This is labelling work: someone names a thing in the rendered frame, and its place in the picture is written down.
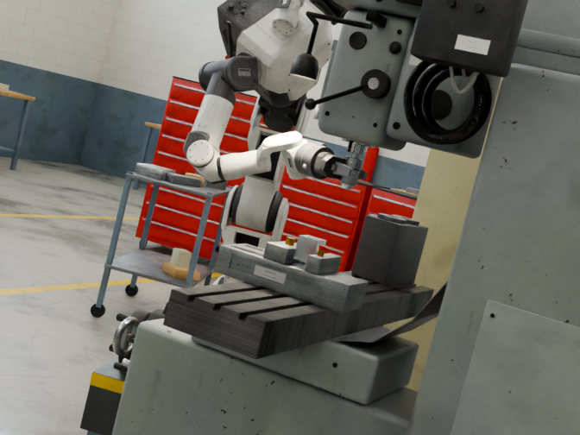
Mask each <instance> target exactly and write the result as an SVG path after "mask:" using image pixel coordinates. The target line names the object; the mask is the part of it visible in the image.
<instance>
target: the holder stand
mask: <svg viewBox="0 0 580 435"><path fill-rule="evenodd" d="M427 231H428V228H427V227H425V226H422V225H419V221H417V220H414V219H411V218H408V217H402V216H398V215H392V216H391V215H388V214H384V213H378V216H369V215H367V216H366V218H365V222H364V226H363V228H362V234H361V238H360V242H359V245H358V248H357V252H356V258H355V261H354V265H353V268H352V271H351V273H352V274H354V275H357V276H360V277H363V278H365V279H368V280H371V281H375V282H378V283H381V284H383V285H391V284H413V283H414V281H415V277H416V274H417V270H418V267H419V261H420V257H421V255H422V251H423V248H424V244H425V241H426V235H427Z"/></svg>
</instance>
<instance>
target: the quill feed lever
mask: <svg viewBox="0 0 580 435"><path fill-rule="evenodd" d="M390 88H391V80H390V78H389V76H388V75H387V74H386V73H385V72H383V71H381V70H378V69H373V70H369V71H367V72H366V73H365V74H364V75H363V76H362V80H361V85H360V86H358V87H354V88H351V89H349V90H346V91H341V92H339V93H335V94H332V95H330V96H327V97H324V98H320V99H317V100H314V99H313V98H308V99H307V100H306V101H305V107H306V109H308V110H314V109H315V107H316V105H317V104H322V103H324V102H327V101H330V100H332V99H335V98H340V97H343V96H346V95H349V94H351V93H355V92H358V91H362V92H363V94H364V95H365V96H367V97H369V98H373V99H381V98H384V97H385V96H386V95H387V94H388V93H389V91H390Z"/></svg>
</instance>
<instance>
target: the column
mask: <svg viewBox="0 0 580 435"><path fill-rule="evenodd" d="M407 435H580V76H577V75H573V74H568V73H564V72H556V71H552V70H547V69H543V68H539V67H535V66H527V65H522V64H518V63H512V64H511V66H510V69H509V73H508V76H507V77H506V78H503V79H502V82H501V88H500V90H499V94H498V98H497V101H496V104H495V110H494V113H493V116H492V120H491V123H490V126H489V132H488V135H487V139H486V142H485V145H484V149H483V152H482V158H481V161H480V164H479V168H478V171H477V174H476V180H475V184H474V186H473V190H472V193H471V196H470V202H469V205H468V209H467V212H466V215H465V219H464V222H463V228H462V231H461V235H460V237H459V241H458V245H457V250H456V254H455V256H454V260H453V263H452V267H451V272H450V276H449V279H448V282H447V286H446V289H445V292H444V298H443V301H442V305H441V308H440V311H439V315H438V320H437V323H436V327H435V330H434V333H433V337H432V342H431V346H430V349H429V352H428V356H427V359H426V365H425V368H424V371H423V375H422V378H421V382H420V385H419V391H418V393H417V397H416V401H415V403H414V407H413V412H412V416H411V419H410V423H409V426H408V429H407Z"/></svg>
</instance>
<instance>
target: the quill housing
mask: <svg viewBox="0 0 580 435"><path fill-rule="evenodd" d="M367 12H368V11H367V10H365V9H350V10H349V11H348V12H347V13H346V14H345V17H344V19H349V20H351V21H352V20H353V21H357V22H365V23H369V22H368V21H366V15H367ZM379 14H380V15H382V16H384V17H386V18H387V23H386V27H385V28H380V27H376V26H375V25H374V24H373V28H372V29H365V28H359V27H354V26H350V25H347V24H346V25H345V24H343V26H342V29H341V33H340V36H339V39H338V43H337V49H336V52H335V56H334V60H333V63H332V67H331V73H330V77H329V80H328V84H327V87H326V91H325V97H327V96H330V95H332V94H335V93H339V92H341V91H346V90H349V89H351V88H354V87H358V86H360V85H361V80H362V77H363V75H364V74H365V73H366V72H367V71H369V70H373V69H378V70H381V71H383V72H385V73H386V74H387V75H388V76H389V78H390V80H391V88H390V91H389V93H388V94H387V95H386V96H385V97H384V98H381V99H373V98H369V97H367V96H365V95H364V94H363V92H362V91H358V92H355V93H351V94H349V95H346V96H343V97H340V98H335V99H332V100H330V101H327V102H324V103H322V107H321V111H320V114H319V118H318V127H319V129H320V130H321V131H322V132H323V133H325V134H327V135H331V136H337V137H341V138H344V139H348V140H351V141H354V142H360V143H364V144H368V145H371V146H375V147H378V148H385V149H388V150H392V151H399V150H402V149H403V148H404V147H405V146H406V144H407V142H404V141H401V140H398V139H394V138H392V137H390V136H389V135H388V134H387V131H386V128H387V125H388V119H389V115H390V111H391V108H392V105H393V101H394V95H395V92H396V88H397V85H398V82H399V78H400V72H401V68H402V66H403V62H404V59H405V55H406V51H407V46H408V42H409V39H410V36H411V35H412V33H413V28H414V24H415V22H414V21H413V20H411V19H409V18H405V17H400V16H392V15H388V14H382V13H379ZM393 41H398V42H399V43H400V44H401V51H400V52H399V53H398V54H392V53H391V52H390V51H389V45H390V44H391V43H392V42H393Z"/></svg>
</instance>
